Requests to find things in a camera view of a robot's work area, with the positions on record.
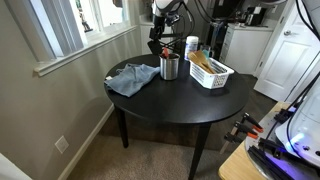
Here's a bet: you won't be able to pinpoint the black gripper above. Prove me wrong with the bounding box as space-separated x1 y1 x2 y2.
148 14 167 43

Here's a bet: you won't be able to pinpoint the black spatula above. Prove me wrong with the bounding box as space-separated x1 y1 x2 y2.
147 39 169 59

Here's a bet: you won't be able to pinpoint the red silicone spatula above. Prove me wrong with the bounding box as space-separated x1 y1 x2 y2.
161 47 170 60

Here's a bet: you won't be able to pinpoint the silver metal utensil holder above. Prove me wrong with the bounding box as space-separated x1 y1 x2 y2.
159 52 181 81

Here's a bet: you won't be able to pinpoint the teal utensil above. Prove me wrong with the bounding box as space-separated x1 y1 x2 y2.
202 48 212 61

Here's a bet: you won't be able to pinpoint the white plastic slotted basket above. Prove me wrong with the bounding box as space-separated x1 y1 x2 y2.
188 57 235 90

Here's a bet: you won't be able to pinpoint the white counter cabinet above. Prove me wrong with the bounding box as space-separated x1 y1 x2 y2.
139 20 176 56

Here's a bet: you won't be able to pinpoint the black cross-back chair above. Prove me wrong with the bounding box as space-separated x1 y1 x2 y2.
151 31 184 60

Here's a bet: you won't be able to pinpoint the white wipes canister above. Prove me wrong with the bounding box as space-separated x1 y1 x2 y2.
184 35 200 62

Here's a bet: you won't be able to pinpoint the wooden spoon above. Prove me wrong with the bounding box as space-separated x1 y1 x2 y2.
187 51 214 75

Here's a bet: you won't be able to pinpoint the blue cloth towel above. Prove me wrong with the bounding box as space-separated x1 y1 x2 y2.
103 63 161 98

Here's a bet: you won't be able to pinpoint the wooden flat turner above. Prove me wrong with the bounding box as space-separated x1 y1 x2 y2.
194 50 218 75

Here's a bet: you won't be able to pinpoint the round black wooden table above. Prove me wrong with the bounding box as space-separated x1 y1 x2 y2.
103 53 250 180

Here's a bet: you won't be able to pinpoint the small figurine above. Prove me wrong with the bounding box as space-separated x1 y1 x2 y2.
77 0 94 34

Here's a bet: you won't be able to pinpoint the white framed window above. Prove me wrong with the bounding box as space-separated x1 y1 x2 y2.
6 0 138 78

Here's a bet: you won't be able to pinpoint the white drawer cabinet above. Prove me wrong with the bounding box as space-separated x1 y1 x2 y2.
219 23 275 76

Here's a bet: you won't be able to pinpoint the black coffee maker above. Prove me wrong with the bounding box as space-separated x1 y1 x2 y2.
244 5 268 27

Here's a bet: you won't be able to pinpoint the black orange bar clamp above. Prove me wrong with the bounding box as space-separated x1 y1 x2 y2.
223 121 259 141
241 112 264 134

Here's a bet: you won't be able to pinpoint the white panel door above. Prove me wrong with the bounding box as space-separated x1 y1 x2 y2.
253 0 320 103

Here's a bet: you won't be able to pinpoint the light wooden robot table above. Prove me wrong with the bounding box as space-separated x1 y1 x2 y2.
218 101 320 180

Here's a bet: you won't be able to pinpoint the grey metal mounting plate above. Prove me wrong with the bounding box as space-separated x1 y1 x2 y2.
244 111 320 180

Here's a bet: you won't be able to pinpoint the white wall outlet plate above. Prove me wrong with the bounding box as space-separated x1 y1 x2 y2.
54 135 70 155

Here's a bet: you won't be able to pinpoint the thick black cable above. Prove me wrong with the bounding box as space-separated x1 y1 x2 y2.
266 71 320 151

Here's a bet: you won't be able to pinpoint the black extrusion rail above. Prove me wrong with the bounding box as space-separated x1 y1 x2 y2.
248 144 288 180

